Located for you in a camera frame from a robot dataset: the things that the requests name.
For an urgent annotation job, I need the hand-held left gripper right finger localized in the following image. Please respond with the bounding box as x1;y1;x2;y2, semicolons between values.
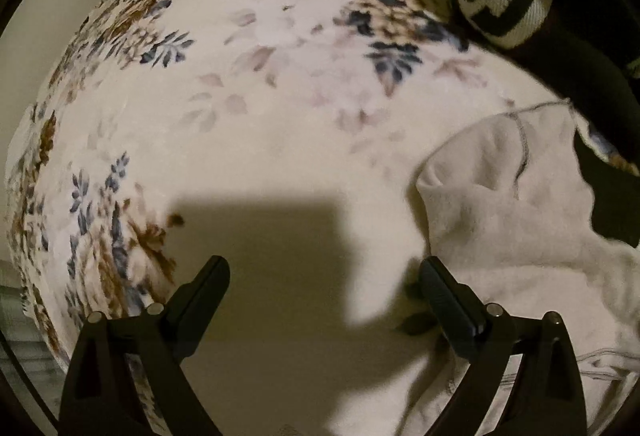
417;256;588;436

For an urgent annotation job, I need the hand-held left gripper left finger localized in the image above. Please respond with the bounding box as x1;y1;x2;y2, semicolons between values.
59;255;232;436

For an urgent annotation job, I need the white sock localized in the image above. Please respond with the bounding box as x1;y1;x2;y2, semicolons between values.
400;100;640;436

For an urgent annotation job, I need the dark cloth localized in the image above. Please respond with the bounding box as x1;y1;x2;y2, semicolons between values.
572;131;640;248

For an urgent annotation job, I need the floral printed blanket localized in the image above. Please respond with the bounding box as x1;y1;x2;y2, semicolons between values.
5;0;640;436

